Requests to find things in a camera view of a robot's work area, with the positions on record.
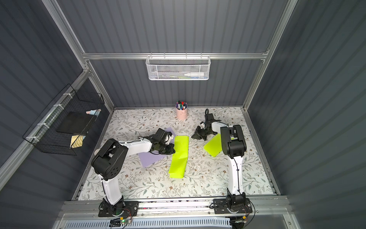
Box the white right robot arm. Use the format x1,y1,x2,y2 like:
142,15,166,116
191,121,247,208

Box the lavender paper sheet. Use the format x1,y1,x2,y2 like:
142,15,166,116
138,127,175,168

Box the black wire wall basket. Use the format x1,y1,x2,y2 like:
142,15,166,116
23,87,104,156

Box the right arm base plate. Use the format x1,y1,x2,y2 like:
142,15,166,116
209,198,253,215

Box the white bottle in basket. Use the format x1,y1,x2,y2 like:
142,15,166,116
184,72,205,78

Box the colored markers in cup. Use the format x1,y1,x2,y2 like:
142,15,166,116
175,100,188,110

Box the lime green paper sheet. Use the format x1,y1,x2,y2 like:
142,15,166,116
169,135,189,178

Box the pastel sticky notes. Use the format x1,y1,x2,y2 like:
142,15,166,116
86,109,101,116

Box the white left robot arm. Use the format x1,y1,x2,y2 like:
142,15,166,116
91,128,175,206

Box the white wire mesh basket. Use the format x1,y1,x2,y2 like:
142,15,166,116
145,57,211,81

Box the pink pen cup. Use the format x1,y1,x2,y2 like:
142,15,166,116
176,109,188,120

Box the black notebook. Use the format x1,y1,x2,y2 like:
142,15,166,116
56,112,97,135

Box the yellow sticky note pad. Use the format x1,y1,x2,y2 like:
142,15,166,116
70,135,86,148

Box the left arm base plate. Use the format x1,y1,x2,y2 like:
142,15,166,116
98,199,139,218

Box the aluminium mounting rail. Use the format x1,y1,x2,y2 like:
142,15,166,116
57,196,294,220

